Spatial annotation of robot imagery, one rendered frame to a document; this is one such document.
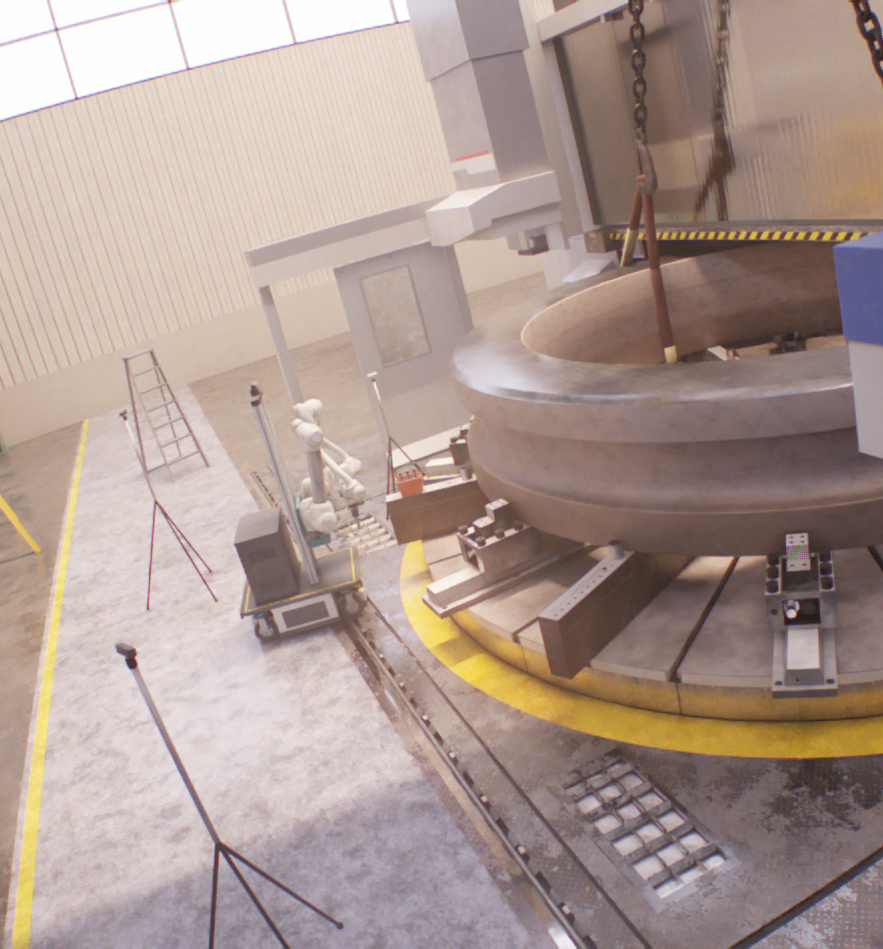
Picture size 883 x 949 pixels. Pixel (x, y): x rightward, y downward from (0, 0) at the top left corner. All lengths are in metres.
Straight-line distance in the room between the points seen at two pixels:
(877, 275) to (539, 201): 7.22
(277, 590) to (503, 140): 4.72
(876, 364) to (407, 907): 3.26
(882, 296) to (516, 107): 7.34
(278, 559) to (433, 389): 3.92
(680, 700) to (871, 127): 4.23
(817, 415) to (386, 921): 3.12
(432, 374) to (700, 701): 5.93
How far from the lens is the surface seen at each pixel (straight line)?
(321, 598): 6.44
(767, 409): 4.42
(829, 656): 4.52
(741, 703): 4.66
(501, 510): 5.63
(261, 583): 6.48
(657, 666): 4.67
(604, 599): 4.81
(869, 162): 6.87
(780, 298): 8.92
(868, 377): 1.64
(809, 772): 4.40
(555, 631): 4.55
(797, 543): 4.54
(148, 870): 5.03
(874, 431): 1.67
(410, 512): 6.68
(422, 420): 9.74
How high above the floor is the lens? 2.96
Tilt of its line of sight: 19 degrees down
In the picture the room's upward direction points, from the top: 15 degrees counter-clockwise
